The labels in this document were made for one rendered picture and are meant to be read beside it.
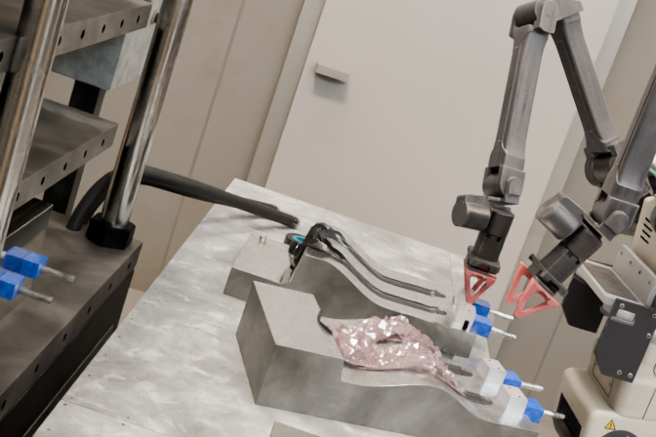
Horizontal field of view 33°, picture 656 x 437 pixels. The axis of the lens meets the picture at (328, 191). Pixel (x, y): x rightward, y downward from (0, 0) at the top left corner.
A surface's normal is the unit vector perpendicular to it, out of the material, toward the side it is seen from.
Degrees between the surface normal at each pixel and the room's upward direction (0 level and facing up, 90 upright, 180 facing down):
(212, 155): 90
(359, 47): 90
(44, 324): 0
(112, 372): 0
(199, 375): 0
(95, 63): 90
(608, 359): 90
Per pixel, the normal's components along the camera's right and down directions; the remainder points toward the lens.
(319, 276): -0.08, 0.22
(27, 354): 0.32, -0.92
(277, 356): 0.20, 0.31
